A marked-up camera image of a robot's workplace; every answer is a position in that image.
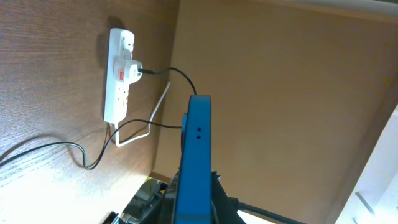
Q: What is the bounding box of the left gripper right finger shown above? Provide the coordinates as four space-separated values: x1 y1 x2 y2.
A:
211 171 245 224

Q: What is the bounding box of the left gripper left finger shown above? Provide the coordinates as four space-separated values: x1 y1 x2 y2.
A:
121 172 179 224

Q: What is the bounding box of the blue Galaxy smartphone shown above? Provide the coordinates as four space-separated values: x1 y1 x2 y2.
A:
173 95 212 224

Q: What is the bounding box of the black USB charging cable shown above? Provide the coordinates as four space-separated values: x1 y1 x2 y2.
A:
0 67 198 171

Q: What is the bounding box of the white power strip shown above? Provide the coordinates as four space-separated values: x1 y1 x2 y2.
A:
104 28 134 124

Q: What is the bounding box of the white USB charger plug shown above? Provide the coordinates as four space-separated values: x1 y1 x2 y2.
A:
114 58 143 85

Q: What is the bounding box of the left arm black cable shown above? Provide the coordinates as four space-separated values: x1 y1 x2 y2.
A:
238 201 307 224

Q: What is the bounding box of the white power strip cord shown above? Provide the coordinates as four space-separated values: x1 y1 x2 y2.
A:
114 81 172 147

